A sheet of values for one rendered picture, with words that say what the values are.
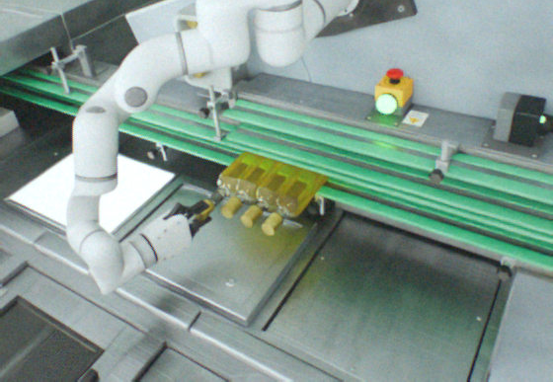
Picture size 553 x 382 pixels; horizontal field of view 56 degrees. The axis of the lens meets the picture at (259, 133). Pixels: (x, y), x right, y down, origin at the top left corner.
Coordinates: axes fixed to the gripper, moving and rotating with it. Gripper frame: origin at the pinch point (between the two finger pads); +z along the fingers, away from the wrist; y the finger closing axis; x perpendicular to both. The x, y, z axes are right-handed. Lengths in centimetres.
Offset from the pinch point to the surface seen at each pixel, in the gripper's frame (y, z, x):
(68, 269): -15.1, -28.4, 23.7
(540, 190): 15, 41, -59
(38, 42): 15, 5, 99
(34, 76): 3, 1, 102
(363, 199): -2.6, 32.1, -24.0
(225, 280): -12.2, -3.4, -11.2
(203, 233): -12.5, 2.7, 5.5
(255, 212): 1.7, 8.1, -11.0
